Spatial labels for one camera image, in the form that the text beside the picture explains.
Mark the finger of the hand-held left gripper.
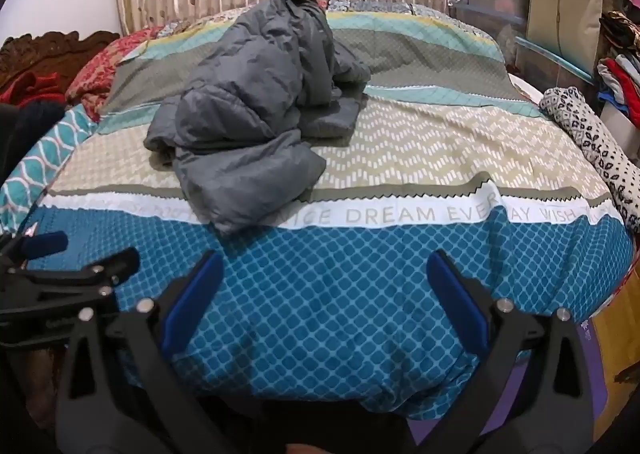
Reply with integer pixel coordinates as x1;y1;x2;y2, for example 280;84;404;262
10;247;142;297
0;230;69;275

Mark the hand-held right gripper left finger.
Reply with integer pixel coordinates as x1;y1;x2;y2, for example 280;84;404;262
54;250;226;454

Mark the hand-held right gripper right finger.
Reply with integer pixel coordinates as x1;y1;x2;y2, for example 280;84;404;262
426;249;597;454

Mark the grey puffer jacket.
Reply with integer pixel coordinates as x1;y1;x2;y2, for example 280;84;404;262
144;0;372;236

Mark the pile of colourful clothes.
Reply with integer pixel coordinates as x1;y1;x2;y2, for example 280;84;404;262
595;9;640;127

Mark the teal white wavy pillow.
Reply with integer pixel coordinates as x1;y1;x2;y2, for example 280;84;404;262
0;106;98;235

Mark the dark navy cloth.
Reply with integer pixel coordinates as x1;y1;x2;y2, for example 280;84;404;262
0;101;68;185

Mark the red cloth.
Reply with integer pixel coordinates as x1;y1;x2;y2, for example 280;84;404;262
0;71;68;107

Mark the bed with patterned bedspread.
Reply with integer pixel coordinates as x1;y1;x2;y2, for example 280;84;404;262
0;1;632;420

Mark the purple floor mat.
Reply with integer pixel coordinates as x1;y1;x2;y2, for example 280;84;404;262
410;319;640;454

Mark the red patterned quilt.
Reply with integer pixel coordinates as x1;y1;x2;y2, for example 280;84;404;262
65;29;166;122

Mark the carved wooden headboard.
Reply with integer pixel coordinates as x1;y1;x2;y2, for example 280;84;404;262
0;30;121;107

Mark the black white patterned cloth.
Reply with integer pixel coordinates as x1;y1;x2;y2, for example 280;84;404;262
540;86;640;235

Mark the large clear storage box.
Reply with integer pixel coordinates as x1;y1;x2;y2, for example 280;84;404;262
450;4;528;72

